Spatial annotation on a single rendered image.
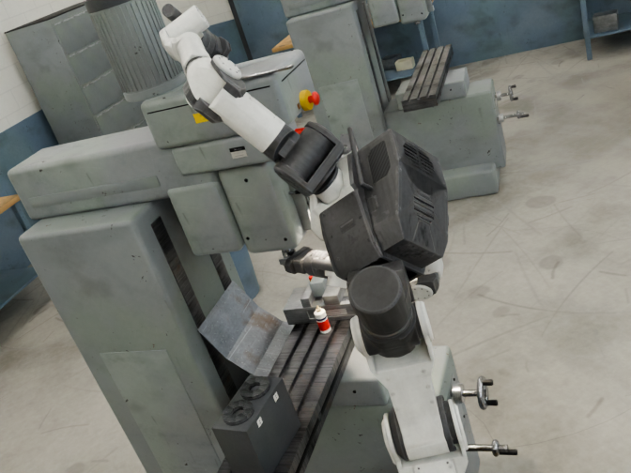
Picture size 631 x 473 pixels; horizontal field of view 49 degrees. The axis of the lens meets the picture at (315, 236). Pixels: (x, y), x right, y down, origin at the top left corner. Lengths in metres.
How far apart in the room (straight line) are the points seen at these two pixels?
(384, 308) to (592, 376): 2.17
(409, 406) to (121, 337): 1.22
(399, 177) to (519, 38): 7.09
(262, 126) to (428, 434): 0.85
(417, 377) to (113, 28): 1.31
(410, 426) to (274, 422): 0.43
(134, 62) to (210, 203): 0.48
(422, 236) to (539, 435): 1.76
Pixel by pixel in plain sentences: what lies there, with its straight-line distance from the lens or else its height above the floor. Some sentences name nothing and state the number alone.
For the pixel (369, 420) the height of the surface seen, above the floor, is 0.64.
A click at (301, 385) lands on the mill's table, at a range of 2.32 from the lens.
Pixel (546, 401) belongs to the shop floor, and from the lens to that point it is 3.40.
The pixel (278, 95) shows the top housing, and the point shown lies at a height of 1.83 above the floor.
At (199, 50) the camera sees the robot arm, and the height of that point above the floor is 2.04.
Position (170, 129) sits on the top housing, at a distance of 2.17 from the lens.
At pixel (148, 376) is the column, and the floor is 0.93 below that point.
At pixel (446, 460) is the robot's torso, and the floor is 0.93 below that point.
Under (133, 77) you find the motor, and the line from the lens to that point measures 2.21.
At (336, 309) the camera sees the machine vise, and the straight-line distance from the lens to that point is 2.53.
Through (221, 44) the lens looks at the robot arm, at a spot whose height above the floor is 1.99.
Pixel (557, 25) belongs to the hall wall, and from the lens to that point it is 8.62.
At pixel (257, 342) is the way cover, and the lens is 2.65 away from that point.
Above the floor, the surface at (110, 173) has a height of 1.69.
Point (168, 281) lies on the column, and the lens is 2.39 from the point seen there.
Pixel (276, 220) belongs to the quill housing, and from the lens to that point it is 2.19.
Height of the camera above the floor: 2.28
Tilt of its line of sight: 25 degrees down
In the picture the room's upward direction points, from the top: 19 degrees counter-clockwise
